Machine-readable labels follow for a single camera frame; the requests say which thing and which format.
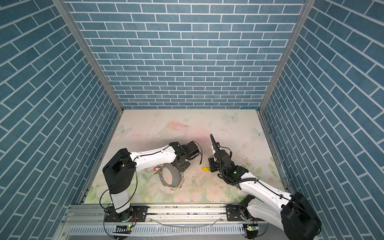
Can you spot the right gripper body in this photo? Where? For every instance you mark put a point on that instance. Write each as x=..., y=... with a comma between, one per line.
x=214, y=166

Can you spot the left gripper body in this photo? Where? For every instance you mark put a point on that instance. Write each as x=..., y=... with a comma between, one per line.
x=183, y=166

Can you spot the large keyring with chain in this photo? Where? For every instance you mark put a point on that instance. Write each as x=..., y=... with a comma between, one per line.
x=171, y=177

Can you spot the bunch of coloured key tags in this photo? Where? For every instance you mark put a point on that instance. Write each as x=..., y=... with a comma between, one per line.
x=157, y=170

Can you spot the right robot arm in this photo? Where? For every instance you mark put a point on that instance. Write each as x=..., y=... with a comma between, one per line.
x=291, y=213

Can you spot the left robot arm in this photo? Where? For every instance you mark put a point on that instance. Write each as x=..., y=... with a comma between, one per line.
x=124, y=165

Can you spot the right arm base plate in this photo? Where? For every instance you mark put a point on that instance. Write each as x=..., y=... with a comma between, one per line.
x=237, y=213

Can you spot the white cable duct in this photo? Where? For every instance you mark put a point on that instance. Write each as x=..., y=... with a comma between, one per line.
x=156, y=230

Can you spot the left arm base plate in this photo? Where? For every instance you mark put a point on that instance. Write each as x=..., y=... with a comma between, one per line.
x=133, y=214

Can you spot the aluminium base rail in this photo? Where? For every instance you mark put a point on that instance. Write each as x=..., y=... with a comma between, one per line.
x=169, y=214

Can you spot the right corner aluminium post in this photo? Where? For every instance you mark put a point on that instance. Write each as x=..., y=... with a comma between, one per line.
x=304, y=14

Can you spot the corner aluminium post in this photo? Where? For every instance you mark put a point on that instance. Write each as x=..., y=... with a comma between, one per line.
x=78, y=36
x=304, y=14

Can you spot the left corner aluminium post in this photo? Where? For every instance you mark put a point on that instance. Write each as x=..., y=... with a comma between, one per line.
x=78, y=36

